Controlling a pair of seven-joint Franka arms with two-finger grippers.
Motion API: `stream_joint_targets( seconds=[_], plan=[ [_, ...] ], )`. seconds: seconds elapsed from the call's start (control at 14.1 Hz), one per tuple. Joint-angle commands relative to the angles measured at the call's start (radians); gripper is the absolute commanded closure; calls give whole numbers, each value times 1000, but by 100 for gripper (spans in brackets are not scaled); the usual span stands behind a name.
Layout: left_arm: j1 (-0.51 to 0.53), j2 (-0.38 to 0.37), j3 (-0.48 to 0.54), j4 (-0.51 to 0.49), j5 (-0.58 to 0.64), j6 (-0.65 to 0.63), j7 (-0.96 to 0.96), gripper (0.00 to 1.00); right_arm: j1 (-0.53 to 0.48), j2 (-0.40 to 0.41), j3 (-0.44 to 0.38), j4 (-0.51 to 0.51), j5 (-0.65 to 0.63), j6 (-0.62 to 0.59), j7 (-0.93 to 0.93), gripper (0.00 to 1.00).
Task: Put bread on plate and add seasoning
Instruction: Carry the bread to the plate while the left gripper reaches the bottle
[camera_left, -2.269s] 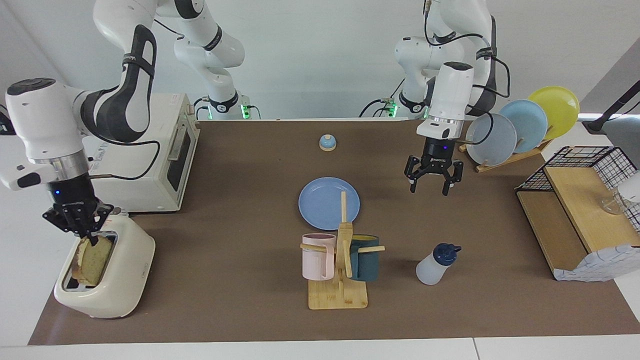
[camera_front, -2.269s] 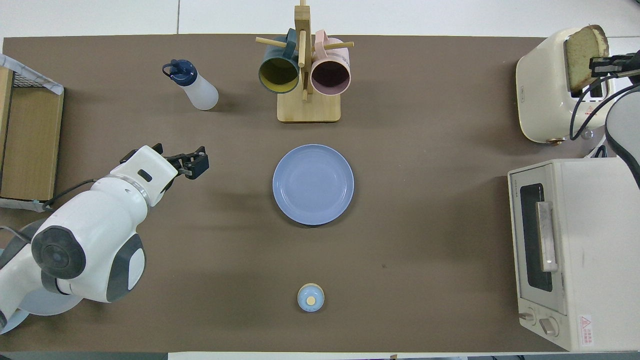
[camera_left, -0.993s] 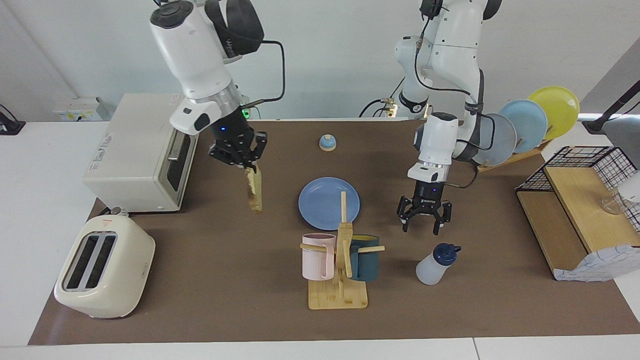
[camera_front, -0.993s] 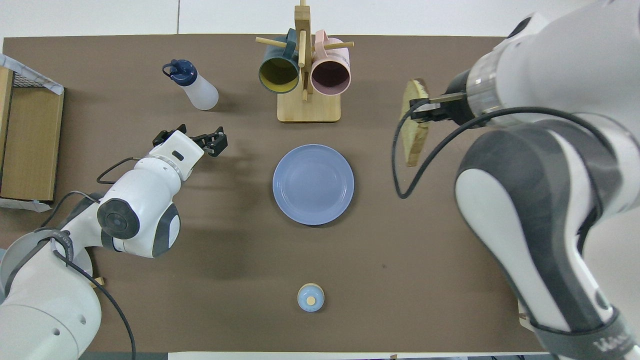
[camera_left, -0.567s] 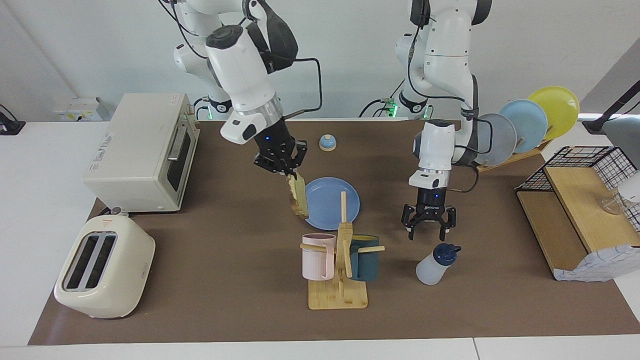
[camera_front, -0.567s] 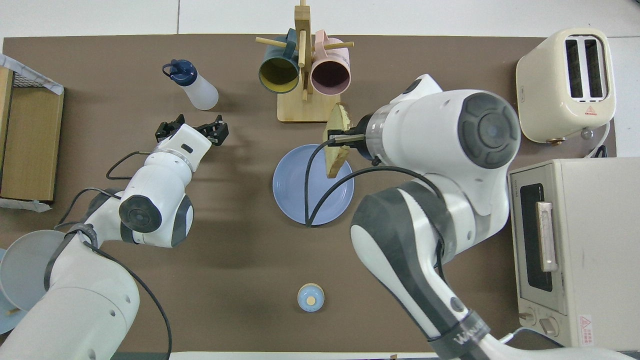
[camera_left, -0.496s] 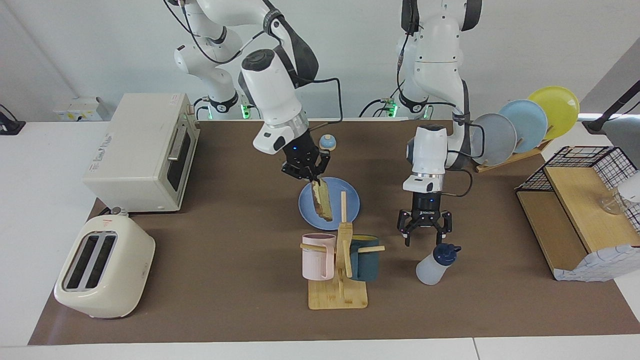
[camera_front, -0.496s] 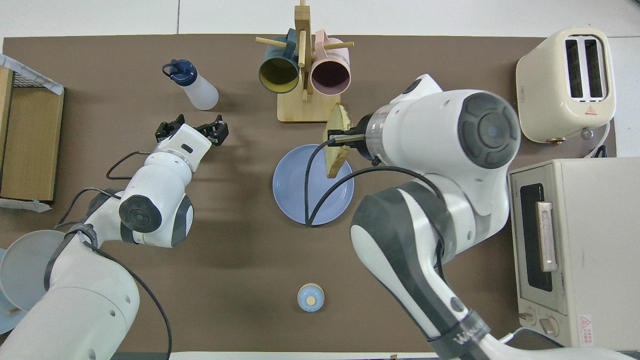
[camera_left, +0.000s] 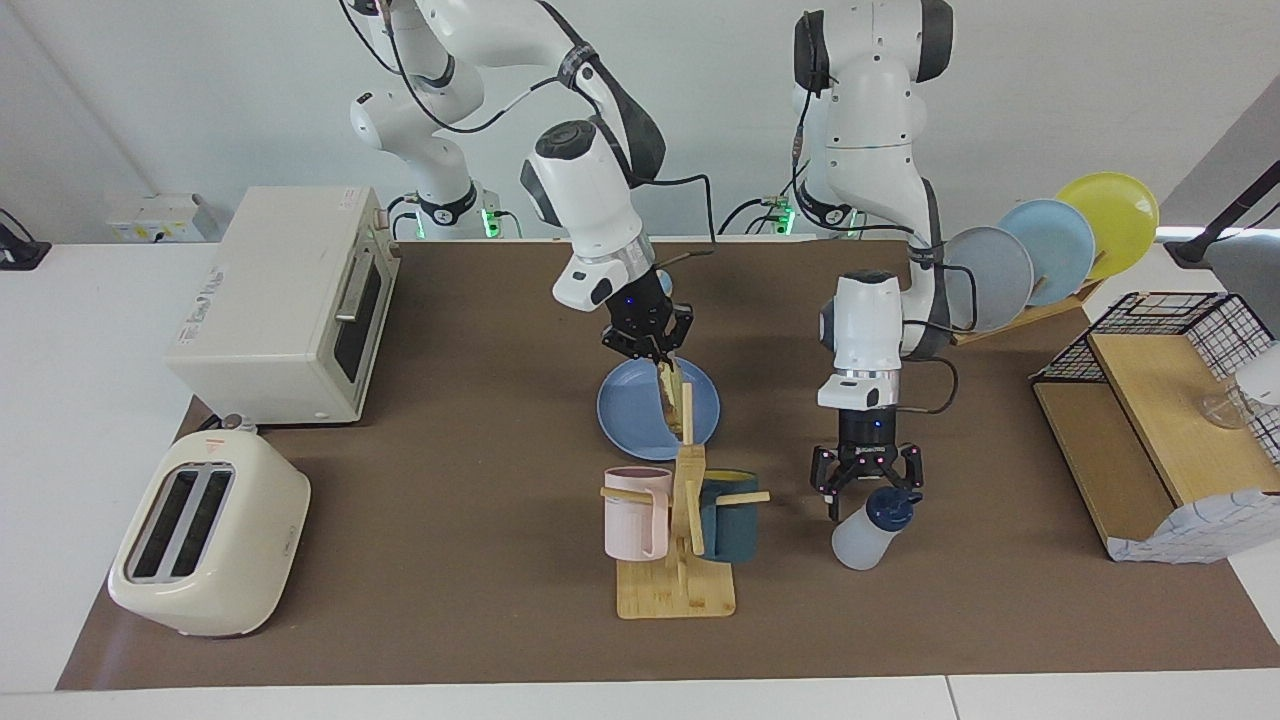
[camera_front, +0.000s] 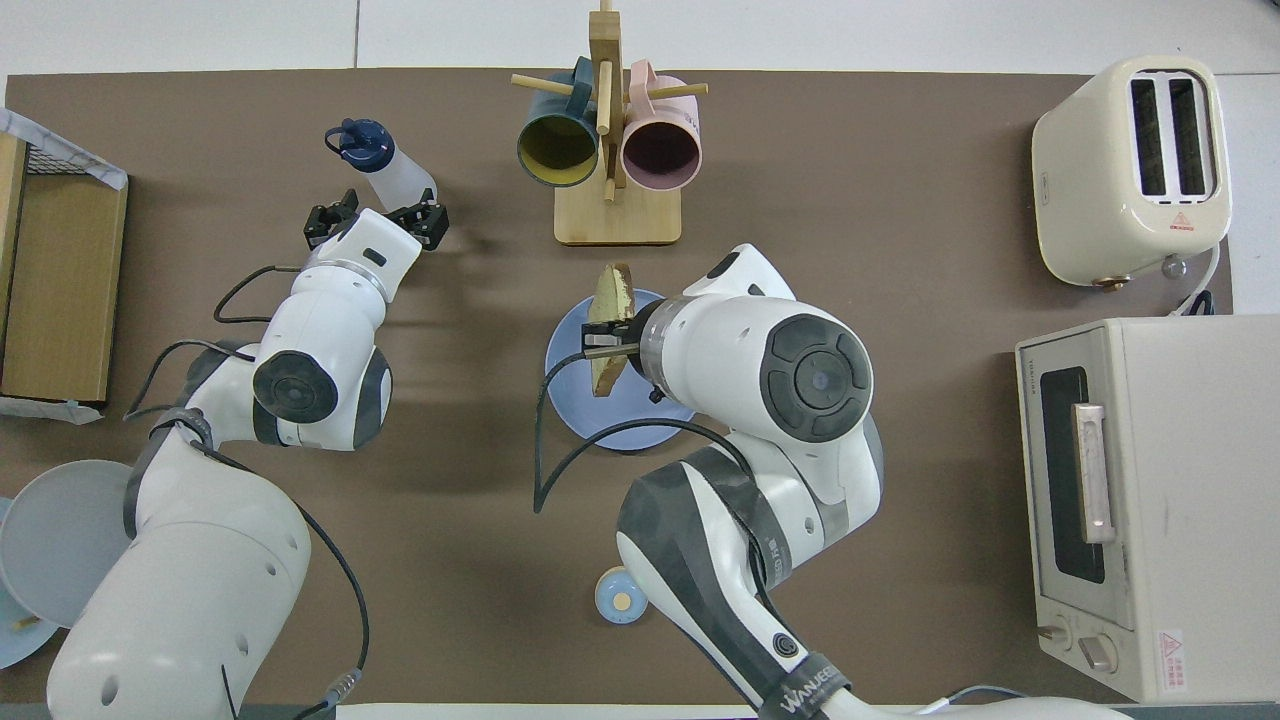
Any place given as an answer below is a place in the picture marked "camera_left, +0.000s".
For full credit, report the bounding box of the brown table mat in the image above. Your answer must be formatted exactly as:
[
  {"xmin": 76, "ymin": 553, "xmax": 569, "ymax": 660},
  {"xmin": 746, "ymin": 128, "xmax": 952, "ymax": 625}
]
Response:
[{"xmin": 55, "ymin": 238, "xmax": 1280, "ymax": 691}]

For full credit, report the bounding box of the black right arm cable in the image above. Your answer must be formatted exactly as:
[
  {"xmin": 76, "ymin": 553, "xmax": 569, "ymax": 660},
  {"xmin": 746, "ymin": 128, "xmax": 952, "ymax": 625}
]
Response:
[{"xmin": 338, "ymin": 0, "xmax": 719, "ymax": 246}]

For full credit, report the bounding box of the white toaster oven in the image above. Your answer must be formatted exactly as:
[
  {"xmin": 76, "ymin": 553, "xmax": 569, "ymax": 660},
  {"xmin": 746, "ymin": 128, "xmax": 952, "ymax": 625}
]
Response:
[{"xmin": 165, "ymin": 185, "xmax": 401, "ymax": 426}]

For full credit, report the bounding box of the translucent squeeze bottle blue cap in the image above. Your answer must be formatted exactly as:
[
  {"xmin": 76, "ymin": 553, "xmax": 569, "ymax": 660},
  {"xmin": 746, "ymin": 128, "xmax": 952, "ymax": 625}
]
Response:
[{"xmin": 832, "ymin": 487, "xmax": 917, "ymax": 571}]

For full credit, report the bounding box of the white wall socket box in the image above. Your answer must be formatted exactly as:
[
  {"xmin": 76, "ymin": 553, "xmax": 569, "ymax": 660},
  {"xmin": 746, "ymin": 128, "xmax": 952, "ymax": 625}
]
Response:
[{"xmin": 105, "ymin": 192, "xmax": 221, "ymax": 244}]

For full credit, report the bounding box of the wooden mug tree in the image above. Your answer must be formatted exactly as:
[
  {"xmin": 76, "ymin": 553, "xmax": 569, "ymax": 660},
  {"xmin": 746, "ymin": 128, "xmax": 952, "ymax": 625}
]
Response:
[{"xmin": 600, "ymin": 380, "xmax": 771, "ymax": 621}]

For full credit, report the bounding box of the wooden shelf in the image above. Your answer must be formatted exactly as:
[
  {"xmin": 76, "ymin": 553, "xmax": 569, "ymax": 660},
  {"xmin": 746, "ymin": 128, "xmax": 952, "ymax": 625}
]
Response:
[{"xmin": 1032, "ymin": 330, "xmax": 1280, "ymax": 561}]

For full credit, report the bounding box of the yellow plate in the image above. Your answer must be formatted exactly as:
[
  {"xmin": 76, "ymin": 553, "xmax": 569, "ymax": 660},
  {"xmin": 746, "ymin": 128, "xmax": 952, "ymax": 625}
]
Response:
[{"xmin": 1055, "ymin": 172, "xmax": 1161, "ymax": 281}]

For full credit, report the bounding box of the blue round plate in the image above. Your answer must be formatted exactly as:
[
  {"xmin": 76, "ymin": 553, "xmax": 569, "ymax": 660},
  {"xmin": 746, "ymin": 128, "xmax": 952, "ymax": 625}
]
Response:
[{"xmin": 597, "ymin": 356, "xmax": 721, "ymax": 462}]

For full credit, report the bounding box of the pink ribbed mug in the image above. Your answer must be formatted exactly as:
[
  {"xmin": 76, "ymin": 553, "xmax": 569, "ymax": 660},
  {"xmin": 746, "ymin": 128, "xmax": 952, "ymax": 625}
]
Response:
[{"xmin": 603, "ymin": 466, "xmax": 673, "ymax": 561}]

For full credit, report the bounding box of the clear glass cup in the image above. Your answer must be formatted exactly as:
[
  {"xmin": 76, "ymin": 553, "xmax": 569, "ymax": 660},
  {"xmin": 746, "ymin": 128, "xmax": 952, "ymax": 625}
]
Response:
[{"xmin": 1200, "ymin": 388, "xmax": 1257, "ymax": 431}]

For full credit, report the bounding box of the light blue plate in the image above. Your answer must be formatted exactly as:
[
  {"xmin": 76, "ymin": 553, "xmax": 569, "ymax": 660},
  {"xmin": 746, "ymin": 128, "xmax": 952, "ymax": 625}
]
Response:
[{"xmin": 1000, "ymin": 199, "xmax": 1097, "ymax": 306}]

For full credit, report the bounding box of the toasted bread slice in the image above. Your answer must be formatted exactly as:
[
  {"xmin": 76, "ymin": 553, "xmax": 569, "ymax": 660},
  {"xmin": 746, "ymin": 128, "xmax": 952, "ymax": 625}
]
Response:
[{"xmin": 655, "ymin": 360, "xmax": 689, "ymax": 439}]

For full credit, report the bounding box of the cream two-slot toaster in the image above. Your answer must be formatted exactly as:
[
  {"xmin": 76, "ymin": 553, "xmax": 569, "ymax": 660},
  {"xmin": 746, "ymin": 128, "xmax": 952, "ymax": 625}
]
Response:
[{"xmin": 107, "ymin": 412, "xmax": 312, "ymax": 639}]

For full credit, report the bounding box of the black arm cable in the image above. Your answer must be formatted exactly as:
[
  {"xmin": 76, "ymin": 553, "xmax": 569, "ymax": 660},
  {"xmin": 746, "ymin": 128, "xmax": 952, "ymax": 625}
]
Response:
[
  {"xmin": 895, "ymin": 360, "xmax": 961, "ymax": 416},
  {"xmin": 338, "ymin": 0, "xmax": 719, "ymax": 246}
]

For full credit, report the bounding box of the grey rounded object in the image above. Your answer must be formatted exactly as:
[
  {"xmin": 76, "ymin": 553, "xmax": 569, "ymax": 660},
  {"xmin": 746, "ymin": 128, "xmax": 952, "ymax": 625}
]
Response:
[{"xmin": 1205, "ymin": 230, "xmax": 1280, "ymax": 333}]

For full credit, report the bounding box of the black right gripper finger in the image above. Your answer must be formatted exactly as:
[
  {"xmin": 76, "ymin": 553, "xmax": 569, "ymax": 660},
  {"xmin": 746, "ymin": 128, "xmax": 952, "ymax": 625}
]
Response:
[
  {"xmin": 660, "ymin": 308, "xmax": 695, "ymax": 363},
  {"xmin": 601, "ymin": 328, "xmax": 656, "ymax": 365}
]

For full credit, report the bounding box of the black wire basket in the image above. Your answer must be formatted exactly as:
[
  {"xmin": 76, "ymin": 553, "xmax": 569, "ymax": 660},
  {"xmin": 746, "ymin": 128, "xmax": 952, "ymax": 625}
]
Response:
[{"xmin": 1030, "ymin": 290, "xmax": 1280, "ymax": 471}]

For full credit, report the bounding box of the black clamp base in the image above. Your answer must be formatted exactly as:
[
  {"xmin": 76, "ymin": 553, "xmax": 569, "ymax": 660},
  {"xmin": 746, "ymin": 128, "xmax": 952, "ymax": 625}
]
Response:
[{"xmin": 0, "ymin": 208, "xmax": 51, "ymax": 271}]

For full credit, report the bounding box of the wooden plate rack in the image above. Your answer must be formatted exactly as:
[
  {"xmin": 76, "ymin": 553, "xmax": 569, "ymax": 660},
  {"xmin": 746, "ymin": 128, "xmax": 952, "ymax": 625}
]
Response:
[{"xmin": 950, "ymin": 250, "xmax": 1106, "ymax": 346}]

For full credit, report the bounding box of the grey-blue plate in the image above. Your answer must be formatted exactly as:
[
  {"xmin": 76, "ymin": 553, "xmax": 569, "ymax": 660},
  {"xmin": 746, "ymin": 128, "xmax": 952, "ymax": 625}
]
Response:
[{"xmin": 945, "ymin": 227, "xmax": 1034, "ymax": 333}]

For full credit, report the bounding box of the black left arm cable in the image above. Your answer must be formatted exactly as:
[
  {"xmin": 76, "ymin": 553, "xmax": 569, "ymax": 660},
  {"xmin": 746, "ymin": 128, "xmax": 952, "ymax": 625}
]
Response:
[{"xmin": 895, "ymin": 360, "xmax": 961, "ymax": 416}]

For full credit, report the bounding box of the dark teal mug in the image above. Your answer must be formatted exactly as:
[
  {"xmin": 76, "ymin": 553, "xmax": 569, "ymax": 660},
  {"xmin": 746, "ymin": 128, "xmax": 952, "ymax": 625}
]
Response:
[{"xmin": 697, "ymin": 470, "xmax": 761, "ymax": 561}]

